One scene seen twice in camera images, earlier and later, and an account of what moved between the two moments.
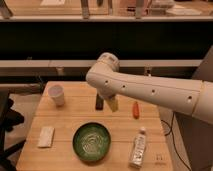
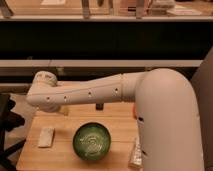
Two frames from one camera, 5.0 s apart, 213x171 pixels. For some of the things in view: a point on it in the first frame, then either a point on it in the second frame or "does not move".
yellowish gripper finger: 113,102 -> 65,110
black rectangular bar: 99,102 does not move
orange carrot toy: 136,110 does not move
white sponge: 46,137 does not move
